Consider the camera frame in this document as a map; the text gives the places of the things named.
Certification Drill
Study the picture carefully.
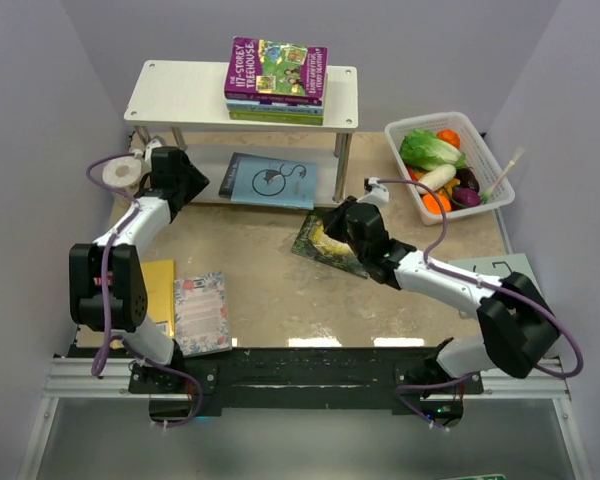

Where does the dark glossy hardcover book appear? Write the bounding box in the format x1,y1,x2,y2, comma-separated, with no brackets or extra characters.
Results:
218,152,243,199

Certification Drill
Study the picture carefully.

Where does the light blue cat book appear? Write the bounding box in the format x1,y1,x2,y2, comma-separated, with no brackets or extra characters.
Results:
229,153,318,210

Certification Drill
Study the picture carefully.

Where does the green cartoon paperback book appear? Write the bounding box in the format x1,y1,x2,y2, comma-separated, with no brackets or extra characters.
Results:
229,111,324,126

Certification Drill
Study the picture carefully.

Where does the blue Treehouse paperback book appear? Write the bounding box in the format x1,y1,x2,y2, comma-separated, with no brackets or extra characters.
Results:
226,100,324,116

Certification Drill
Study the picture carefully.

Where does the purple Treehouse paperback book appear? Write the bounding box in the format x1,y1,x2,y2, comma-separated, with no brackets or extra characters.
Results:
224,36,328,106

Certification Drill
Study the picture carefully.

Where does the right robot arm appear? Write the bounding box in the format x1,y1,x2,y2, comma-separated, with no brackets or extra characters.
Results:
322,197,560,393

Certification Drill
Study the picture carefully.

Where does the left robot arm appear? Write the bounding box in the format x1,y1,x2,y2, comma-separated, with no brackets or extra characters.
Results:
69,146,209,392

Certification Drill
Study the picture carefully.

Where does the dark green illustrated book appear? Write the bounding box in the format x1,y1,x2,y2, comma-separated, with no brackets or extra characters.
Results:
291,210,368,279

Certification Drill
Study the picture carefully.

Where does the toilet paper roll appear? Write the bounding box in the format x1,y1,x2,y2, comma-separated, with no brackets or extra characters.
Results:
102,153,145,194

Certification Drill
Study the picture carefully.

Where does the white two-tier shelf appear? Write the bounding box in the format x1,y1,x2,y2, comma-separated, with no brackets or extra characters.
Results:
124,60,358,207

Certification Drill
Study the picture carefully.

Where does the red pepper toy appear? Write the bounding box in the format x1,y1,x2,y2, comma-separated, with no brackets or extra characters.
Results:
406,166,421,182

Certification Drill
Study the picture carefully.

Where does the orange carrot toy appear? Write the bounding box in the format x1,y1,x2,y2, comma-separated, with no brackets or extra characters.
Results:
421,193,452,215

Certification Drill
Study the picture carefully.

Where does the white radish toy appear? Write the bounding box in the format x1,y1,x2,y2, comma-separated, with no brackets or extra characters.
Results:
416,164,457,195

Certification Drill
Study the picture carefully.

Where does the yellow book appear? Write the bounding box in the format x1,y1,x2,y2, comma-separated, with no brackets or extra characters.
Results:
126,259,175,339

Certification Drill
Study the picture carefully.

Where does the green lettuce toy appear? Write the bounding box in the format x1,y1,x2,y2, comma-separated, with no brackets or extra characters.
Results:
399,129,466,171

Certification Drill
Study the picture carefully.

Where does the yellow pepper toy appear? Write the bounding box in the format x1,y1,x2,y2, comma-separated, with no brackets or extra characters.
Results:
442,178,461,199

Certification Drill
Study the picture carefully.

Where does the purple onion toy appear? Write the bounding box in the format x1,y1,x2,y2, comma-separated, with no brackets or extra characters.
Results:
452,188,482,209

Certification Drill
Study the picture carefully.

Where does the purple eggplant toy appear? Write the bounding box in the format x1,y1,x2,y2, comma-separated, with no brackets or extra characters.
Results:
455,168,480,193

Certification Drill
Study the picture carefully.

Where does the orange pumpkin toy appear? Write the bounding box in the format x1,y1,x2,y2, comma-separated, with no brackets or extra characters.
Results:
436,129,461,149

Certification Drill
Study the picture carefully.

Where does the green onion toy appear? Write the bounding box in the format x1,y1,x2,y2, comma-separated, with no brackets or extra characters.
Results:
480,147,525,204

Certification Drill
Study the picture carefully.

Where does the floral pastel notebook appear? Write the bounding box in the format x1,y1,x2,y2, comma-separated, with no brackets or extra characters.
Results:
174,271,232,358

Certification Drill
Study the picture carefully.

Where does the white plastic basket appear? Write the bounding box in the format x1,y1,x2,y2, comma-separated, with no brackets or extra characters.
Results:
385,112,515,220

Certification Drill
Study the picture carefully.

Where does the grey-green cat book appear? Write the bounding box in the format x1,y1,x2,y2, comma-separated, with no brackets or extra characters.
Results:
449,253,539,287

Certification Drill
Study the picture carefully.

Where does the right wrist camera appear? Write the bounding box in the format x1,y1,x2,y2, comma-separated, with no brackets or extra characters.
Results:
357,177,390,208

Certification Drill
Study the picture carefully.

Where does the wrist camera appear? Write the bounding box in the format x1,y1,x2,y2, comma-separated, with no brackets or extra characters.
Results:
130,139,164,164
357,177,390,208

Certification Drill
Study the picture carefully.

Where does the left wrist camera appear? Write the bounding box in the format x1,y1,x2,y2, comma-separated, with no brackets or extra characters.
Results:
130,139,164,164

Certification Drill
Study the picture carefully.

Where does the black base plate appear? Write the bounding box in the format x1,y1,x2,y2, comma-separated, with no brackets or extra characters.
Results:
53,347,483,423

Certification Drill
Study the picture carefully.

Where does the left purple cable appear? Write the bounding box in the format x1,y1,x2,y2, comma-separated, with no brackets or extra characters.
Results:
85,154,204,429

